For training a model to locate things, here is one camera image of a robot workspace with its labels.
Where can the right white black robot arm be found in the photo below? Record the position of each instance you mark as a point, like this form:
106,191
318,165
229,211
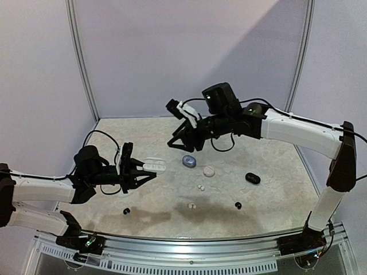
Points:
260,120

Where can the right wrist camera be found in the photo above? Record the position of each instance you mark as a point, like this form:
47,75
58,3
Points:
182,110

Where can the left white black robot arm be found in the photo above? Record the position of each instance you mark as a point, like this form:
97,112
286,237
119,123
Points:
91,170

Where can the left aluminium corner post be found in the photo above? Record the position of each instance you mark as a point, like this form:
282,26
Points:
73,25

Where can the black earbud charging case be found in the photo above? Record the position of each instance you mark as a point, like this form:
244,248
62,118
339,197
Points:
252,178

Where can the blue earbud charging case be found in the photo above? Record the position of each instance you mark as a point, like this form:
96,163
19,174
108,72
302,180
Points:
189,161

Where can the aluminium front rail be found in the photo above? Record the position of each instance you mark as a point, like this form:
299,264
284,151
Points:
247,255

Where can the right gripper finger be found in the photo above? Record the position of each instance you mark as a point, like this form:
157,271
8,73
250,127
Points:
181,131
178,144

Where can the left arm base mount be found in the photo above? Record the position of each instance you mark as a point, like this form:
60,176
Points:
82,242

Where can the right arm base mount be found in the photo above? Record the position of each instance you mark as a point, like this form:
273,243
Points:
307,240

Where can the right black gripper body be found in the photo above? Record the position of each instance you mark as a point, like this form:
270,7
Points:
192,134

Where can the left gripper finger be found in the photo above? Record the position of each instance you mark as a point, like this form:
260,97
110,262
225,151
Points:
139,178
135,164

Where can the right aluminium corner post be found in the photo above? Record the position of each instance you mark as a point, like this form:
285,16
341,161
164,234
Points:
304,41

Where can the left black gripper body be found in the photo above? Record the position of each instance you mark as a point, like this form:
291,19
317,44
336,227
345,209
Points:
125,180

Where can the aluminium corner post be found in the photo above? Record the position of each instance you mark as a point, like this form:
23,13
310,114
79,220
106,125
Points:
73,25
304,41

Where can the white oblong charging case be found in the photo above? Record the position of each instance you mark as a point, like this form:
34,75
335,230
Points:
157,165

